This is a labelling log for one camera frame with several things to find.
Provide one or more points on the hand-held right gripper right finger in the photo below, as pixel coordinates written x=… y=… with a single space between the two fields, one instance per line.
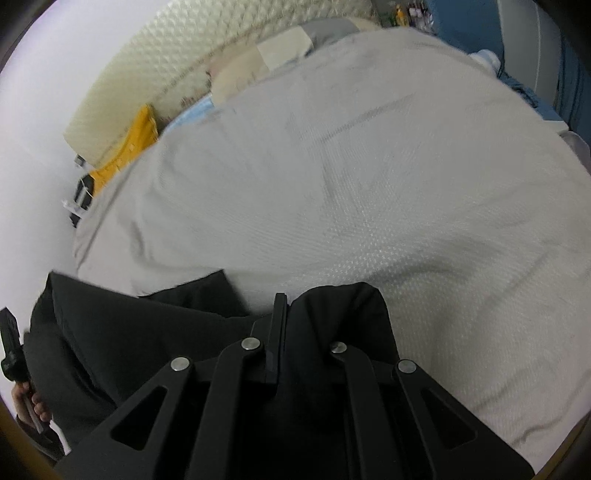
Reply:
x=355 y=369

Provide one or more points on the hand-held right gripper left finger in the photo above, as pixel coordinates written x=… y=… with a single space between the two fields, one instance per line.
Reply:
x=272 y=332

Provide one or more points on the black puffer jacket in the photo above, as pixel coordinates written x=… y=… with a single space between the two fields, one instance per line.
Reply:
x=138 y=332

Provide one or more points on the person's left hand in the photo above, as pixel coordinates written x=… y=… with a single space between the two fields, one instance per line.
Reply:
x=23 y=401

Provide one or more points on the bed with grey sheet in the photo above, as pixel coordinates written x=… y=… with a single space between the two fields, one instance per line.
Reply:
x=369 y=184

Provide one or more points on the light blue bed sheet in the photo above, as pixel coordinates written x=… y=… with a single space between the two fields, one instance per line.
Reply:
x=198 y=113

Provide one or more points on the yellow pillow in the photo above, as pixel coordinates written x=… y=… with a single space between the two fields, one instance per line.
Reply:
x=129 y=147

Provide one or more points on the beige pillow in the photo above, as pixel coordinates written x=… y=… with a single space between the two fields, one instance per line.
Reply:
x=240 y=69

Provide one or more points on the cream quilted headboard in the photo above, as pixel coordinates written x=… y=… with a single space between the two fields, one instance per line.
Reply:
x=161 y=60

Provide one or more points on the grey pillow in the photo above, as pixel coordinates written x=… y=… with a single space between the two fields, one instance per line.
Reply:
x=328 y=30

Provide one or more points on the blue cloth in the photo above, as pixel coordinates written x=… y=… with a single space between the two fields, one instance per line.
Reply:
x=531 y=94

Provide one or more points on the white cloth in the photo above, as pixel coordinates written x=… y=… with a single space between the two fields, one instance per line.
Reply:
x=485 y=58

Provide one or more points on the group of small bottles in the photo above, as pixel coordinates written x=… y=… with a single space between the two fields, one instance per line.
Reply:
x=401 y=14

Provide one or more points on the blue curtain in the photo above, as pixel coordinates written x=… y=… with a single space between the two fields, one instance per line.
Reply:
x=572 y=78

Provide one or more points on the blue padded chair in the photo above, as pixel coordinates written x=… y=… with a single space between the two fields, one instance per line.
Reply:
x=461 y=21

